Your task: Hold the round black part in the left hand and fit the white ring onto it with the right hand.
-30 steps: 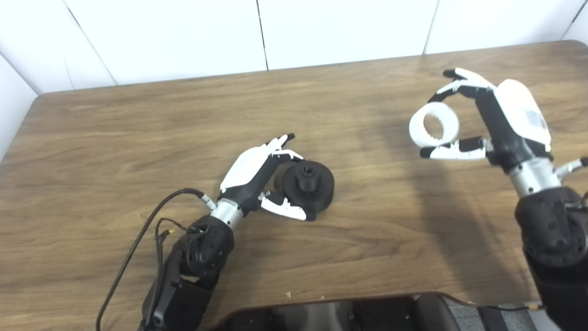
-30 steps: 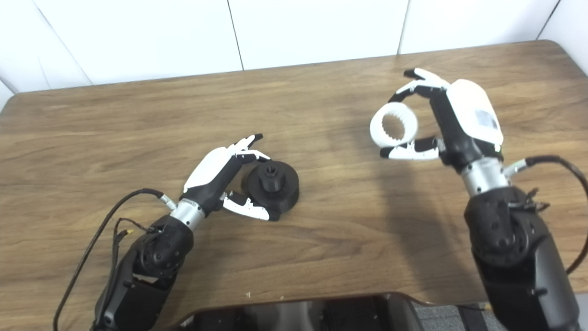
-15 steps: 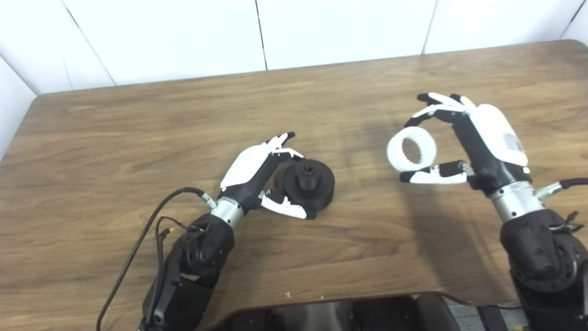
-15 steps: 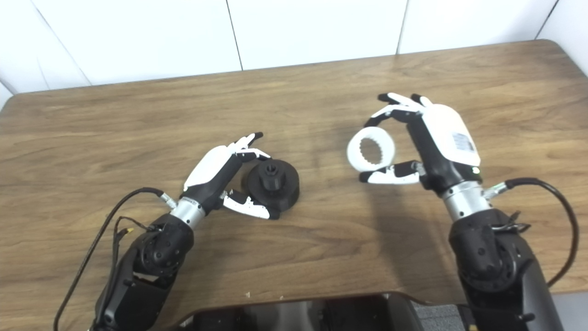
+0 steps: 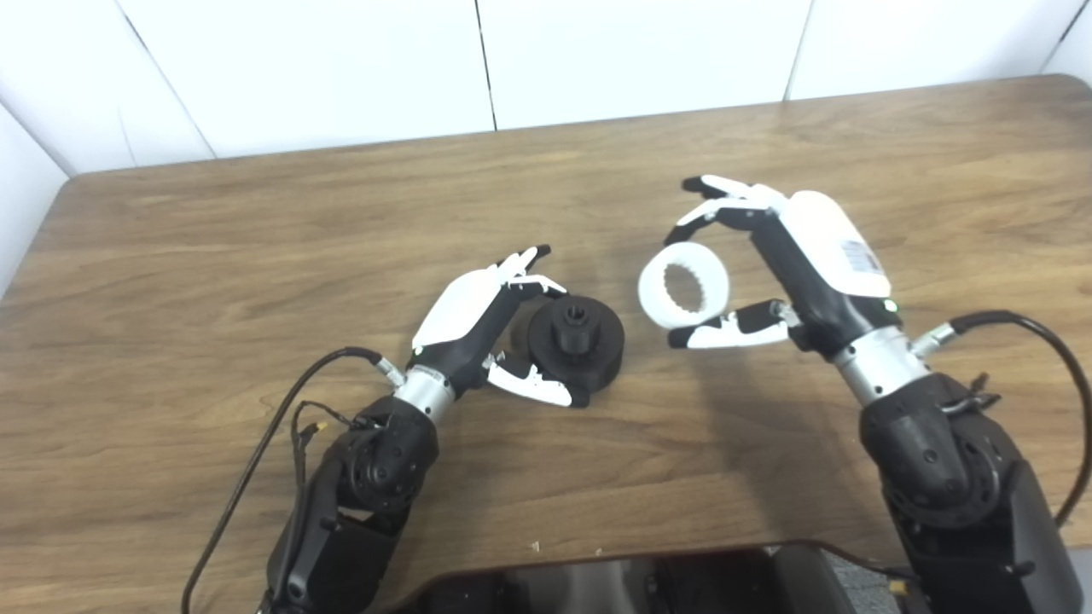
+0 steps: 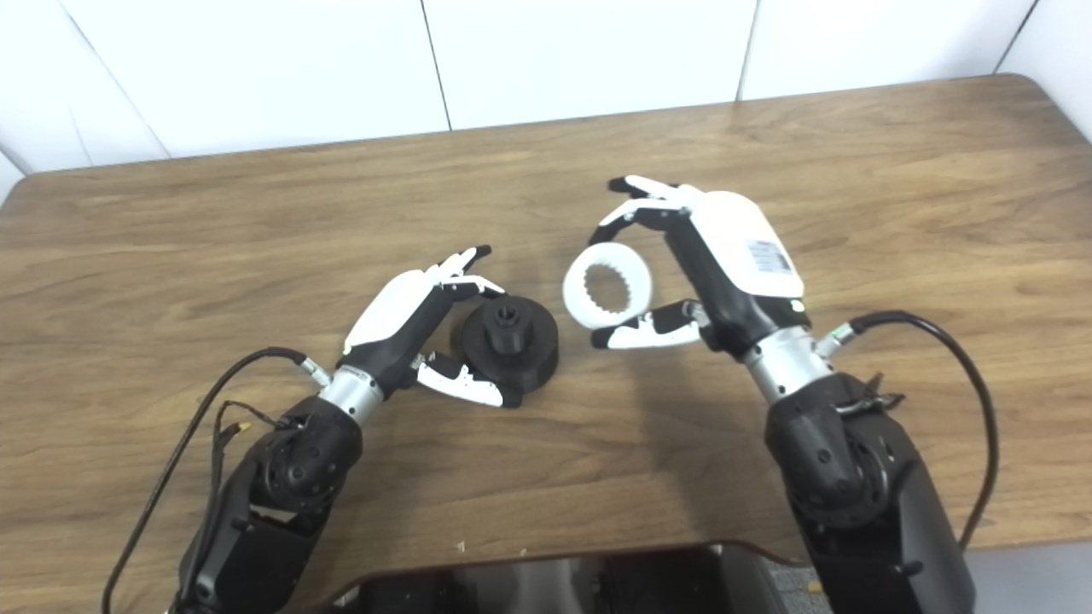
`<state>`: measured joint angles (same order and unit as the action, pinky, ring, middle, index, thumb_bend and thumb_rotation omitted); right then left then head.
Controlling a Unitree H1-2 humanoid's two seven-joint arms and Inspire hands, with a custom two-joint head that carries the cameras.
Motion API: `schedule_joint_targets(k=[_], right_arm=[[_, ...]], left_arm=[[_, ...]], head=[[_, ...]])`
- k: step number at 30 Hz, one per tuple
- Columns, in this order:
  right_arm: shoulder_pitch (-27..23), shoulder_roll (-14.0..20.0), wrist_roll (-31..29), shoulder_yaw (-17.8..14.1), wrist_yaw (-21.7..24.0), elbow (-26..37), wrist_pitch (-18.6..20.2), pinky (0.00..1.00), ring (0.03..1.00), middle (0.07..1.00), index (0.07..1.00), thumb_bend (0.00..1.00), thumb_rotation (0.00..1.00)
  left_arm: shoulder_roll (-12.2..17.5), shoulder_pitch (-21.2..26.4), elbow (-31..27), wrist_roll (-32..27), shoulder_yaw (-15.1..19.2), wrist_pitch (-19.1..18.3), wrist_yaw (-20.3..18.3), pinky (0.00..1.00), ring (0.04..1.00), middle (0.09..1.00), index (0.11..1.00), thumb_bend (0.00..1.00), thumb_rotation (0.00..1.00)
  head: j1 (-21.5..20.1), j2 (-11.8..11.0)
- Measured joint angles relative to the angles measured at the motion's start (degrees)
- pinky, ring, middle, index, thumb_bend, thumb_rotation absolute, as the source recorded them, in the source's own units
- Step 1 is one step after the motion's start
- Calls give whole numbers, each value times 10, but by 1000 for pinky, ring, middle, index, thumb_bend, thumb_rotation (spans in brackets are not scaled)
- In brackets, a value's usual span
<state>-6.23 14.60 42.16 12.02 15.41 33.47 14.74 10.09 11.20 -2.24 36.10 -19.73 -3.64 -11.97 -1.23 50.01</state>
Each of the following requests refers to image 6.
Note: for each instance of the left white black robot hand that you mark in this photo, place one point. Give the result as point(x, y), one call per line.
point(397, 315)

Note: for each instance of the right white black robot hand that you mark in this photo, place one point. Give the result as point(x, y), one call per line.
point(734, 256)

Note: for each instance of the round black stepped part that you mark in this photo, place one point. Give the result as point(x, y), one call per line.
point(533, 354)

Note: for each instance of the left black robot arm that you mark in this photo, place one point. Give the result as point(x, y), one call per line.
point(273, 512)

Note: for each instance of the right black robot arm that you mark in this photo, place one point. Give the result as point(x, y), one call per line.
point(862, 512)

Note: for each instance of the black robot torso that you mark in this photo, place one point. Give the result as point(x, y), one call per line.
point(554, 584)

